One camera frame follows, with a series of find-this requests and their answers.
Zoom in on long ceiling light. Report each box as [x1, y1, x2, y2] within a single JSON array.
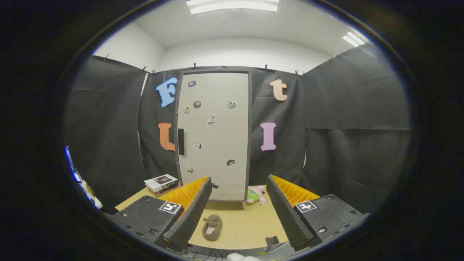
[[186, 0, 279, 15]]

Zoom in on white cloth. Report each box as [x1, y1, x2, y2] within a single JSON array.
[[227, 253, 261, 261]]

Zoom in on dark grey shoe cabinet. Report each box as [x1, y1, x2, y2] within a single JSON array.
[[174, 67, 253, 210]]

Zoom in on small ceiling light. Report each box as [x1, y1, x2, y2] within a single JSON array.
[[343, 32, 366, 47]]

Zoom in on black cables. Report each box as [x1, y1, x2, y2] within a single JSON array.
[[178, 245, 227, 261]]

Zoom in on black backdrop cloth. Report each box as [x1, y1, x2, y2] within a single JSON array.
[[63, 43, 412, 214]]

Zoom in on pink and green plush toy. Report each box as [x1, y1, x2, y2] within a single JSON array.
[[246, 185, 266, 205]]

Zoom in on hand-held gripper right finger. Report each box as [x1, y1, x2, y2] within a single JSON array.
[[266, 174, 370, 252]]

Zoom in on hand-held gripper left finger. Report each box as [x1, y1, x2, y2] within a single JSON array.
[[109, 177, 213, 250]]

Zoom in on brown fluffy shoe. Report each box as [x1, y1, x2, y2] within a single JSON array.
[[202, 215, 223, 241]]

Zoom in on light grey shoe cabinet door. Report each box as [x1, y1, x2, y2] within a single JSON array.
[[177, 72, 250, 202]]

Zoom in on colourful printed object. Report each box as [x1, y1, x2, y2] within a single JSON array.
[[65, 146, 103, 210]]

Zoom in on white book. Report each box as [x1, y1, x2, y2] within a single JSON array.
[[144, 175, 179, 192]]

